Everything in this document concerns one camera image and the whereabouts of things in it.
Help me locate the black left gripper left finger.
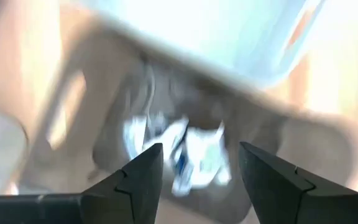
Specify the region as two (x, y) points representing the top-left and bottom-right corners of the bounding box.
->
(81, 142), (165, 224)

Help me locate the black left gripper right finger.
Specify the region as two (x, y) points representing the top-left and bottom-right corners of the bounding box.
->
(239, 141), (358, 224)

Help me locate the brown translucent plastic bin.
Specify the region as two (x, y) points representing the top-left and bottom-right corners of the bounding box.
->
(17, 12), (358, 224)

